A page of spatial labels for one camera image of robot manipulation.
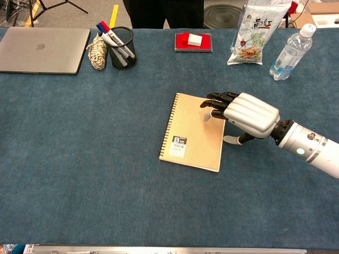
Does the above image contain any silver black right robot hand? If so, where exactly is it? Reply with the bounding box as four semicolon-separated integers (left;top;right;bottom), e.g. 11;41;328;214
200;92;281;146

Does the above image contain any kraft cover spiral notebook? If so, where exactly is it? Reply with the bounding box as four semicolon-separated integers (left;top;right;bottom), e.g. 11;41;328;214
158;92;226;173

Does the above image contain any peanut snack bag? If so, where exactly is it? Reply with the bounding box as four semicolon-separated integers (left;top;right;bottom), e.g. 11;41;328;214
227;0;291;66

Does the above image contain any clear plastic water bottle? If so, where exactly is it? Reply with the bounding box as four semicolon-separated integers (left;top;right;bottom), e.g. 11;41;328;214
269;23;317;81

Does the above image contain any white eraser block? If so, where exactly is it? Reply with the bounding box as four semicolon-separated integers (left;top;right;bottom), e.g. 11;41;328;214
187;34;203;47

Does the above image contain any red ink pad case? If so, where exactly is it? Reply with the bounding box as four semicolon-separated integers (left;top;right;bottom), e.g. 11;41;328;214
174;32;213;52

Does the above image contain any black round ribbed base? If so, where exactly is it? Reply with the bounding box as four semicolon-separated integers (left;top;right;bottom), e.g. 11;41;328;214
203;4;246;29

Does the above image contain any brown cardboard box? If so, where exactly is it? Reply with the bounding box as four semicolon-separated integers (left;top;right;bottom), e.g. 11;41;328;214
290;1;339;29

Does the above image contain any black mesh pen holder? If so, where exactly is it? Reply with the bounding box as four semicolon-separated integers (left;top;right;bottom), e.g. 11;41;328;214
104;26;138;71

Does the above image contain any person in black clothes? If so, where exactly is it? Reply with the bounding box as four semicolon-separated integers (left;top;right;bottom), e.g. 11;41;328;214
122;0;205;29

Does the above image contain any red capped whiteboard marker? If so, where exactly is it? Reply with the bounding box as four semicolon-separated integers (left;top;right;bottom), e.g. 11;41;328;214
100;20;137;60

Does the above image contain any blue felt table mat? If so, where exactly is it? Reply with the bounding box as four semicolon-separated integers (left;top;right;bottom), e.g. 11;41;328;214
0;26;339;247

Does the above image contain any grey closed laptop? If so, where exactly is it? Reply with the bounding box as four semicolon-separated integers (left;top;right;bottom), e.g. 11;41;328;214
0;26;92;76

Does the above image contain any black tripod stand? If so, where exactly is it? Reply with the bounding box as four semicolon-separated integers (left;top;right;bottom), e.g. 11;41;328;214
5;0;89;27

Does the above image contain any colourful printed box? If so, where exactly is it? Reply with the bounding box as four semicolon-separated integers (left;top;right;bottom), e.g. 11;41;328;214
0;243;26;254

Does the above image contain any beige braided rope bundle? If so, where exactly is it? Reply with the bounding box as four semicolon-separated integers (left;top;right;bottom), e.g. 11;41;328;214
86;34;108;71

